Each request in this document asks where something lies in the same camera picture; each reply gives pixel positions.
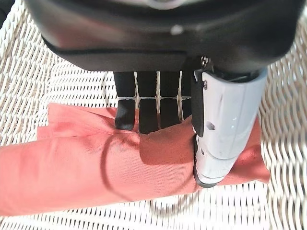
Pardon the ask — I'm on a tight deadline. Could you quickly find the white wicker laundry basket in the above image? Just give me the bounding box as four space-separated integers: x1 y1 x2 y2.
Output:
0 0 307 230

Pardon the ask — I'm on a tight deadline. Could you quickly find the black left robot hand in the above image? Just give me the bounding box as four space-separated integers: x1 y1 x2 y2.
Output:
24 0 300 189

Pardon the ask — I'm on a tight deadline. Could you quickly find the red cloth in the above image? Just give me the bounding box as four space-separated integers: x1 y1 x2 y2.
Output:
0 103 272 218

